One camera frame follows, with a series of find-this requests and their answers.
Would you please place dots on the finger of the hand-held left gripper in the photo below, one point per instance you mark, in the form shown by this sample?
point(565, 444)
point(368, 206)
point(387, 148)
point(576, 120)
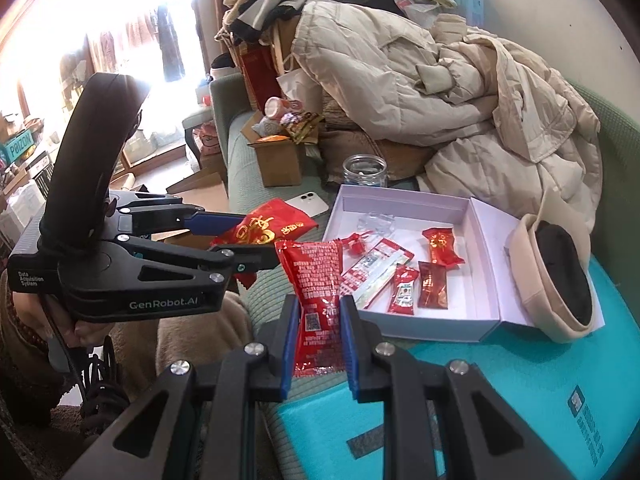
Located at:
point(200, 259)
point(215, 223)

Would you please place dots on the green sofa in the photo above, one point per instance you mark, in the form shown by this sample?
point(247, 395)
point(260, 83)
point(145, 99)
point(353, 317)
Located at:
point(235, 130)

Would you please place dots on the small red gold-print snack packet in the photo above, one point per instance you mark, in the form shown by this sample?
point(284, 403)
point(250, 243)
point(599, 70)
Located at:
point(442, 245)

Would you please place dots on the small brown cardboard box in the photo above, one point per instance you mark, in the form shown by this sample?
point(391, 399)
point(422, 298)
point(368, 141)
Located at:
point(280, 165)

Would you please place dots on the white smartphone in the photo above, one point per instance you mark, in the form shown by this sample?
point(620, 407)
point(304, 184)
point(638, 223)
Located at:
point(310, 202)

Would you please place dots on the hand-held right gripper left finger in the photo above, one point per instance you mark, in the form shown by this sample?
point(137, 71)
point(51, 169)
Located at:
point(289, 345)

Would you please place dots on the beige cap with black lining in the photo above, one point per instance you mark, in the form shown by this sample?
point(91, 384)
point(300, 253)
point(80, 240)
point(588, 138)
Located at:
point(530, 280)

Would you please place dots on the gold wrapped snack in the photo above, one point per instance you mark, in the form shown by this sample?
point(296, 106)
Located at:
point(302, 127)

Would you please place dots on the white cardboard gift box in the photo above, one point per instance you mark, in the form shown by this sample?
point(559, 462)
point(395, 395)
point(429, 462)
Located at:
point(470, 290)

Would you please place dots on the clear plastic toy plane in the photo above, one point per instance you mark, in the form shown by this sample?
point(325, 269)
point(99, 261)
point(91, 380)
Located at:
point(375, 222)

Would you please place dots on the brown paper bag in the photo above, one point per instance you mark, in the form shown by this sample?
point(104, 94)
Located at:
point(297, 75)

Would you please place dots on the red and white seasoning packet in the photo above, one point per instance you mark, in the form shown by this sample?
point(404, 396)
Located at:
point(372, 270)

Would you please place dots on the person's left hand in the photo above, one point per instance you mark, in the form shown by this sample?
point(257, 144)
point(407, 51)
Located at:
point(85, 332)

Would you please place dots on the teal bubble mailer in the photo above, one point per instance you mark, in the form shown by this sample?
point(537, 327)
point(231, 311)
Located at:
point(500, 385)

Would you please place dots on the tall red snack bag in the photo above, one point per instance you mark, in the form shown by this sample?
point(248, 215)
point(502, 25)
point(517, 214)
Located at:
point(315, 285)

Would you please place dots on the red paper bag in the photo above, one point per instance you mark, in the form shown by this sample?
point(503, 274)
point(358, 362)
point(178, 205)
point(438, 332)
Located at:
point(257, 75)

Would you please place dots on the large red gold-print snack packet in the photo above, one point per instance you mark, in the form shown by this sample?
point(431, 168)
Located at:
point(270, 225)

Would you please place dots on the dark red foil packet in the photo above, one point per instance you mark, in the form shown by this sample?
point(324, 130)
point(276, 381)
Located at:
point(432, 285)

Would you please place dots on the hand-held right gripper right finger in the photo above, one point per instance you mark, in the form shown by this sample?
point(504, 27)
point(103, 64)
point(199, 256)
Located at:
point(350, 345)

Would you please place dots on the brown cushion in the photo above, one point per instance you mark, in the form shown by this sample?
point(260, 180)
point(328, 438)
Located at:
point(400, 160)

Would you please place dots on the red ketchup sachet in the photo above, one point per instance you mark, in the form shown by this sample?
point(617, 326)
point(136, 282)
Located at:
point(404, 292)

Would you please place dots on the clear plastic jar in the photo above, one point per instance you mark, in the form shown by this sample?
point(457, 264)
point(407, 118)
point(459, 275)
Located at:
point(365, 172)

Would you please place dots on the light blue storage box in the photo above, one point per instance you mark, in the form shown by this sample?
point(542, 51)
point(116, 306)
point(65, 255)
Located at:
point(467, 2)

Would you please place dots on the pink and white cup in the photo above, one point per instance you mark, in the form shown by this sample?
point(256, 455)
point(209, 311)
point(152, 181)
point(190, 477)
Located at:
point(280, 107)

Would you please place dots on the teal printed box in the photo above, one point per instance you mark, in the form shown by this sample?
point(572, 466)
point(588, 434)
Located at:
point(19, 145)

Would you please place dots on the beige puffer jacket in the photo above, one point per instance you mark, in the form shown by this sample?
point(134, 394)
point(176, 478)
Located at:
point(400, 85)

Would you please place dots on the flat brown cardboard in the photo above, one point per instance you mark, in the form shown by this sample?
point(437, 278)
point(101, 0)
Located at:
point(200, 192)

